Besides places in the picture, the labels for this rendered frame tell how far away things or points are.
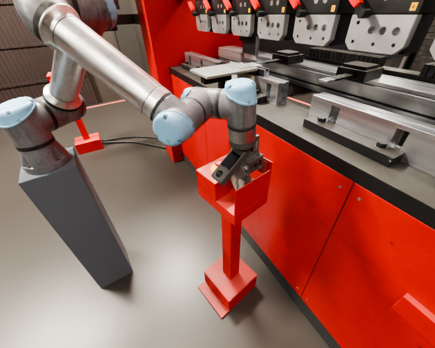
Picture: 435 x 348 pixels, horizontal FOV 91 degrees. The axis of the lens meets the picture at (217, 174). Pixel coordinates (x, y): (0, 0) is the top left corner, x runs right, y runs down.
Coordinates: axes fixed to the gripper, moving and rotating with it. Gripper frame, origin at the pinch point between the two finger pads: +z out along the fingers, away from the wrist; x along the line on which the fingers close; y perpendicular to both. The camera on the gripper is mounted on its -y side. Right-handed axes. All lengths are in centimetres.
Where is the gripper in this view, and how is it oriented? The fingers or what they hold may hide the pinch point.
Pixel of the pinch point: (239, 192)
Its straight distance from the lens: 72.0
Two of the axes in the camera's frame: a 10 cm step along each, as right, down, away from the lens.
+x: -6.4, -4.5, 6.2
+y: 7.6, -4.8, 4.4
